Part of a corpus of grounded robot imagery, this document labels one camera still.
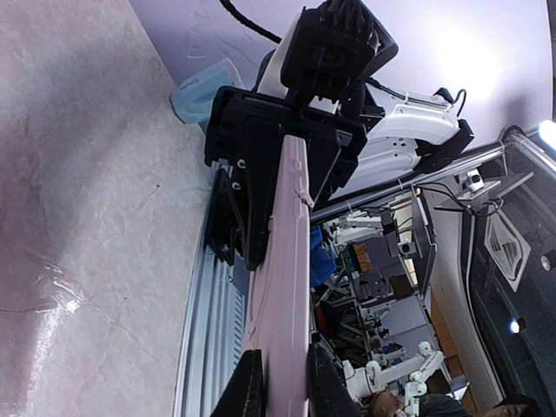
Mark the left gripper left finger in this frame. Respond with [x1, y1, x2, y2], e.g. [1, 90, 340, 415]
[210, 349, 265, 417]

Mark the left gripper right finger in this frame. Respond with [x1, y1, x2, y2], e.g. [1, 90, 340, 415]
[307, 333, 361, 417]

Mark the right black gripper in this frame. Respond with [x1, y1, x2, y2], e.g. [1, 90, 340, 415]
[204, 86, 367, 271]

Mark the pink phone case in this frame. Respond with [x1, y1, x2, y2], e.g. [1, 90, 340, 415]
[243, 135, 314, 416]

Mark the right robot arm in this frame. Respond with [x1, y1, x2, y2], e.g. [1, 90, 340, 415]
[204, 80, 473, 270]

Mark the light blue mug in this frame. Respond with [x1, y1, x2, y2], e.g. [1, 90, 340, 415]
[170, 58, 238, 124]

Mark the blue plastic bin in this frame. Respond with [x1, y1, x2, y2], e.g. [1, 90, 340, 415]
[309, 225, 339, 288]

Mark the front aluminium rail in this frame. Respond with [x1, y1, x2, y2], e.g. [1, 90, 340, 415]
[173, 164, 253, 417]

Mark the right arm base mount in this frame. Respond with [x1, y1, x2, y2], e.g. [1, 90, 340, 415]
[205, 168, 248, 267]

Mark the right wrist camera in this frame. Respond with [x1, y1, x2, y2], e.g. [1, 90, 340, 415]
[280, 1, 399, 103]

